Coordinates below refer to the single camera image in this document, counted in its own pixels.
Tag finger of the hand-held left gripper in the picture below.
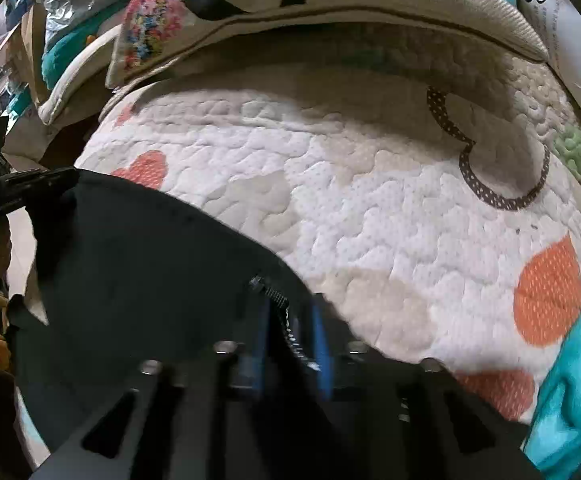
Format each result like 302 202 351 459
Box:
0 166 80 212

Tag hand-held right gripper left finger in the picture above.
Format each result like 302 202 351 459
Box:
28 275 277 480

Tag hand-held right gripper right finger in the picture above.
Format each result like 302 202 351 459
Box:
304 291 546 480

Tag black pants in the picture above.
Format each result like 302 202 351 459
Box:
6 167 453 463

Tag beige folded cushion pad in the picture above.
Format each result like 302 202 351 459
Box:
37 25 127 127

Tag brown paper bag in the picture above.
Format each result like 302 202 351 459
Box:
17 2 52 107

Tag teal cloth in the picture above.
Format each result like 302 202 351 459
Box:
40 0 132 92

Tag heart print quilt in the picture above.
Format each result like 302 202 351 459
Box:
73 25 581 427

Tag teal printed fleece blanket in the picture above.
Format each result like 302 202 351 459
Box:
521 290 581 480

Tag white paper bag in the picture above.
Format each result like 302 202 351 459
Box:
514 0 581 128

